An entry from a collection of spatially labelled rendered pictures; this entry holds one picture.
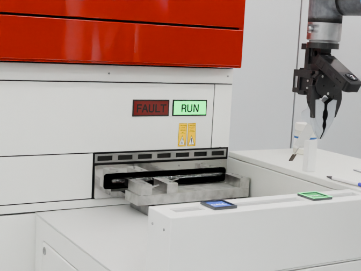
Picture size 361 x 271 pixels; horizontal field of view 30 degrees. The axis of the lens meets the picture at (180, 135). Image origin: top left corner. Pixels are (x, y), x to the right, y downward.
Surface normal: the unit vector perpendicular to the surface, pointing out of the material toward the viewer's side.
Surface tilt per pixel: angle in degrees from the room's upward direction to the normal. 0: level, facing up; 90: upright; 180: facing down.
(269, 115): 90
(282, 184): 90
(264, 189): 90
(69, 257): 90
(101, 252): 0
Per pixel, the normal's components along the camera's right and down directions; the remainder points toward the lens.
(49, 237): -0.87, 0.03
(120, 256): 0.05, -0.99
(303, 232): 0.50, 0.15
